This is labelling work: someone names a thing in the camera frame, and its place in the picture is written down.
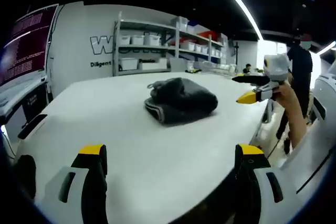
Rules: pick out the dark grey towel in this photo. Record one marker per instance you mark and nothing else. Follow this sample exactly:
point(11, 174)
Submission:
point(183, 100)

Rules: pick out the black stand pole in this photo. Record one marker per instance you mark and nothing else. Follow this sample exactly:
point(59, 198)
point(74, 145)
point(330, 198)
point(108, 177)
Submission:
point(236, 52)

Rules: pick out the row of white containers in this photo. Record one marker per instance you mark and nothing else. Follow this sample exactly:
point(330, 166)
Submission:
point(219, 68)

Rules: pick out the ceiling light strip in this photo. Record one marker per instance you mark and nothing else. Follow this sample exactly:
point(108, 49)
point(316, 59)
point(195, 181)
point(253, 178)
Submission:
point(326, 47)
point(244, 6)

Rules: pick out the white machine casing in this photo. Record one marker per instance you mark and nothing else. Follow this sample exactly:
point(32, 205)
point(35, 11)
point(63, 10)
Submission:
point(315, 155)

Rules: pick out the yellow black tool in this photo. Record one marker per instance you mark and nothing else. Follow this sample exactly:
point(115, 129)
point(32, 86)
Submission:
point(193, 70)

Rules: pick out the grey metal shelf rack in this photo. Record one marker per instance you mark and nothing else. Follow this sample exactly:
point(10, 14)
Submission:
point(178, 44)

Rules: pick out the grey monitor desk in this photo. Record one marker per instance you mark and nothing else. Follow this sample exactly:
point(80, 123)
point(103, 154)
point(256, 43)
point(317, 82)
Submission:
point(23, 95)

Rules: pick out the row of white storage bins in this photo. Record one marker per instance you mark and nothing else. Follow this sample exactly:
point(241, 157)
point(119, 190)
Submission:
point(151, 40)

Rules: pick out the computer monitor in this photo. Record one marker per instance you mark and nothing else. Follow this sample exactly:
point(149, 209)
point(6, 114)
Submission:
point(26, 45)

